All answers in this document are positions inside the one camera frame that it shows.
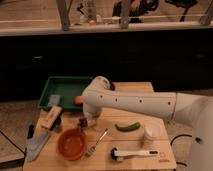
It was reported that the red bowl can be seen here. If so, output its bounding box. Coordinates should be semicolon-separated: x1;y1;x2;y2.
56;128;87;161

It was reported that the green plastic tray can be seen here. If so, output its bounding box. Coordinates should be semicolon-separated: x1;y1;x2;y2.
38;76;92;112

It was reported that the dark brown bowl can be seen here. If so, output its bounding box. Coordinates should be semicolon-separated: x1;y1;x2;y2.
110;82;115;91

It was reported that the wooden scrub brush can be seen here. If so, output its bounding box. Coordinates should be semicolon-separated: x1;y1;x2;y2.
41;106;62;131

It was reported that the black cable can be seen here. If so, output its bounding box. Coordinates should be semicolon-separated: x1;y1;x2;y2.
169;133;194;168

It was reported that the green chili pepper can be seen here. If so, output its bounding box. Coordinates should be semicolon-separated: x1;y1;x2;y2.
115;122;141;132

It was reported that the wooden cutting board table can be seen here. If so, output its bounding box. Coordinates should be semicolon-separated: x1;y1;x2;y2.
22;81;178;171

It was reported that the orange fruit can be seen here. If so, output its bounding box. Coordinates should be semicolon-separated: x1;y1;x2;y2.
74;96;83;105

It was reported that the grey blade kitchen knife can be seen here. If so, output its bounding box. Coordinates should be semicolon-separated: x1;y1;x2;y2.
26;125;50;162

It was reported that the white dish brush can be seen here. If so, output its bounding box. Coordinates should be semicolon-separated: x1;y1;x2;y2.
110;148;159;161

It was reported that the white cup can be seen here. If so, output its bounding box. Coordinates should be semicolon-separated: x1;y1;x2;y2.
144;123;162;142

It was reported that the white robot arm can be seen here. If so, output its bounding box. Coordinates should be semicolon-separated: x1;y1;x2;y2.
82;76;213;171

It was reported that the dark grape bunch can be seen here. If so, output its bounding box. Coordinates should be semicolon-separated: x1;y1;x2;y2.
78;118;88;128

